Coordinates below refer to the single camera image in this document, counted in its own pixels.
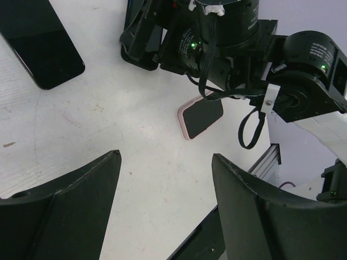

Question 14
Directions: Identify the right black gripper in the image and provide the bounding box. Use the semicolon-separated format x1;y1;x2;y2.
120;1;195;73

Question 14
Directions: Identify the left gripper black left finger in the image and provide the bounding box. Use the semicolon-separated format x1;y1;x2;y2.
1;150;121;259

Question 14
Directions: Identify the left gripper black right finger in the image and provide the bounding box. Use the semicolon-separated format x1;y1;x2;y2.
211;154;346;259

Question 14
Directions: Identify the black phone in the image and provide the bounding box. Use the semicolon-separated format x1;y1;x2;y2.
1;1;85;90

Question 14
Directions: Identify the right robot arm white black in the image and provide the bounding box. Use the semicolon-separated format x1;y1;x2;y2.
120;1;346;203

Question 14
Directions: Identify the phone in pink case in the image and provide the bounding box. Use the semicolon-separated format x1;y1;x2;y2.
177;96;224;140

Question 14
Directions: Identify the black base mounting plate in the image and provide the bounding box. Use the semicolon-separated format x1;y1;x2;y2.
168;206;227;260

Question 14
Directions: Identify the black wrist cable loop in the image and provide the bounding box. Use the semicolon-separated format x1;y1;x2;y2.
187;8;268;150

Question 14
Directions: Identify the aluminium frame rail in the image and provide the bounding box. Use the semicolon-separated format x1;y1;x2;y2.
248;144;281;187

